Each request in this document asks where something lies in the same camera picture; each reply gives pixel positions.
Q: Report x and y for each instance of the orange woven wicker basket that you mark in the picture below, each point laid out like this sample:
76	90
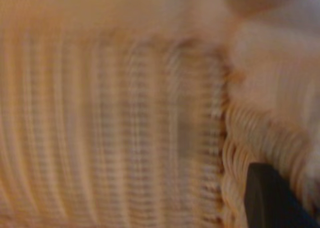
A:
112	128

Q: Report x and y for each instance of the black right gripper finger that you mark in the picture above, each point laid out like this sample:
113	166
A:
267	200

